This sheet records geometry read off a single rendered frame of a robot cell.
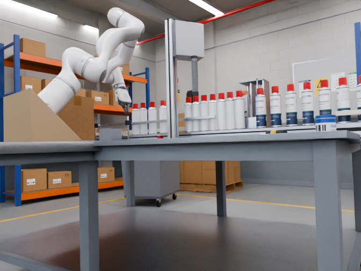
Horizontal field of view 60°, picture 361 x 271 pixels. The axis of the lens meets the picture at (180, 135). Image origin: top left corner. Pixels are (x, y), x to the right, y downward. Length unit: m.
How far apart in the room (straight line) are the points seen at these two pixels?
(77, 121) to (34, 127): 0.63
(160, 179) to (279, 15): 4.13
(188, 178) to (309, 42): 3.31
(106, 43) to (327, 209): 1.30
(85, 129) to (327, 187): 1.46
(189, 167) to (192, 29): 3.96
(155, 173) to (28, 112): 2.92
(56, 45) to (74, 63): 5.00
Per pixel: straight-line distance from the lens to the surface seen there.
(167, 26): 1.81
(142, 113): 2.00
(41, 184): 5.38
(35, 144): 1.23
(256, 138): 0.96
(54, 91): 1.54
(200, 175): 5.42
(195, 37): 1.79
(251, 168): 6.59
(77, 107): 1.98
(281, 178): 6.35
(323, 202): 0.96
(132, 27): 1.84
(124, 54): 2.09
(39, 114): 1.38
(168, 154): 1.16
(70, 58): 1.66
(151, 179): 4.17
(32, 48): 5.53
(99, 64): 1.64
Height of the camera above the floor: 0.80
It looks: 2 degrees up
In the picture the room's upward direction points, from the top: 2 degrees counter-clockwise
